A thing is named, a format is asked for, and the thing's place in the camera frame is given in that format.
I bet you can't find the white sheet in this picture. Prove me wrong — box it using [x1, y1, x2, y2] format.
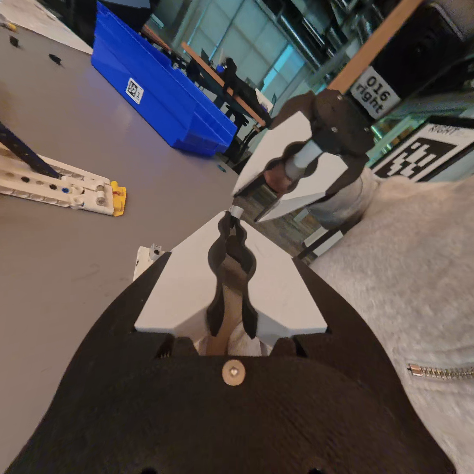
[0, 0, 93, 55]

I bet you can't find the framed marker sign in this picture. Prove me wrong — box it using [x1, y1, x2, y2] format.
[370, 118, 474, 183]

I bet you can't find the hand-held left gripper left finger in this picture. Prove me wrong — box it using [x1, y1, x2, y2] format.
[134, 210, 233, 355]

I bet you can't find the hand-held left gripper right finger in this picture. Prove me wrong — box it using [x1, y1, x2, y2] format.
[236, 218, 329, 356]

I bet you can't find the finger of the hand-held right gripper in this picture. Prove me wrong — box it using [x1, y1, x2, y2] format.
[255, 151, 350, 223]
[231, 110, 315, 198]

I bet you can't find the person's right hand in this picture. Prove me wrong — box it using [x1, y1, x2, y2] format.
[265, 163, 294, 193]

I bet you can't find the lego helicopter model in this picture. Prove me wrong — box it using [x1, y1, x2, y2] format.
[0, 122, 127, 217]

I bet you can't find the black office chair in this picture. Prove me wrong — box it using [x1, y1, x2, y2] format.
[218, 57, 267, 123]

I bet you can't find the wooden post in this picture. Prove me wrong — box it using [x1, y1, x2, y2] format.
[328, 0, 424, 93]

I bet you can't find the long wooden table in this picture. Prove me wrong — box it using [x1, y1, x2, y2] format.
[181, 41, 268, 128]

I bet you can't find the blue plastic bin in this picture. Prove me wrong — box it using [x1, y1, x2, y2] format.
[91, 0, 238, 158]

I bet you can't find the white lego panel assembly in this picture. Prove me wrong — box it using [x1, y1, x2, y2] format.
[133, 242, 165, 282]

